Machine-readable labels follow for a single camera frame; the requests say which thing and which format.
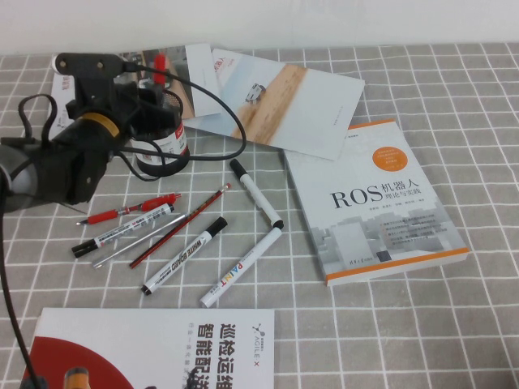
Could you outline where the black mesh pen holder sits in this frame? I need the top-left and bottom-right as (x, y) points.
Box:
(132, 88), (191, 180)

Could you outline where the grey white checked tablecloth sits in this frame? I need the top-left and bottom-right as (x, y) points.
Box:
(0, 42), (519, 389)

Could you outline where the red black striped pencil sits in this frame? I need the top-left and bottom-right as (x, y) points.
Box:
(128, 182), (233, 270)

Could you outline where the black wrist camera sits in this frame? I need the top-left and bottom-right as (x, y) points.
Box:
(54, 51), (124, 79)

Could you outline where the small white black-capped pen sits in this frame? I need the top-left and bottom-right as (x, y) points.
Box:
(229, 158), (285, 230)

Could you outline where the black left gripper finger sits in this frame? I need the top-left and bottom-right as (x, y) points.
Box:
(135, 104), (184, 133)
(136, 88), (165, 109)

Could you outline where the office photo brochure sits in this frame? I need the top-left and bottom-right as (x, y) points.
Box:
(43, 44), (225, 142)

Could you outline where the red white AgileX brochure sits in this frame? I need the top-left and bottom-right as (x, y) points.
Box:
(19, 306), (277, 389)

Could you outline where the red gel pen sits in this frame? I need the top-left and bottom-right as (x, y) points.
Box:
(75, 192), (182, 227)

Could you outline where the white paint marker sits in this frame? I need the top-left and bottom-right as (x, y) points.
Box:
(199, 227), (283, 308)

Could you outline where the white orange ROS book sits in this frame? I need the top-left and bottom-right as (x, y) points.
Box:
(282, 118), (470, 289)

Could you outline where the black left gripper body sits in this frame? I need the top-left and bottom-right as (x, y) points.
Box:
(64, 74), (142, 137)

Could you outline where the silver pen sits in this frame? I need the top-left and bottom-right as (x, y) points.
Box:
(92, 213), (190, 270)

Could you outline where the white board marker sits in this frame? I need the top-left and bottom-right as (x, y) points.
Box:
(140, 216), (229, 297)

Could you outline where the desert photo brochure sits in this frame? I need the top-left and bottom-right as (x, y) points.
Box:
(187, 48), (366, 161)

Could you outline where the black capped labelled marker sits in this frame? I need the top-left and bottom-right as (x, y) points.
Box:
(71, 203), (176, 259)

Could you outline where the red black marker pen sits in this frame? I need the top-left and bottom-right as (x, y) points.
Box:
(152, 51), (170, 96)

